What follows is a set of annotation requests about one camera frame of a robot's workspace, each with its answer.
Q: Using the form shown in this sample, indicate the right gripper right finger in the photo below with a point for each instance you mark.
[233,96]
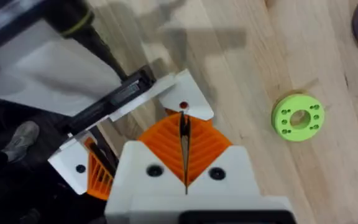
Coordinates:
[216,161]

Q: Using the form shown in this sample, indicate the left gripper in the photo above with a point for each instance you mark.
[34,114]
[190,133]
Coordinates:
[117,96]

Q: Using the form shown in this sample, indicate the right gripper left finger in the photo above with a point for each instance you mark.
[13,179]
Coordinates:
[149,161]

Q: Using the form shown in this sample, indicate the green disc with holes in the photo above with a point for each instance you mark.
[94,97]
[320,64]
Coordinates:
[297,117]

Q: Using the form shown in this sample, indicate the person's shoe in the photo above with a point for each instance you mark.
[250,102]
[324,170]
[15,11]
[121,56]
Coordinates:
[21,141]

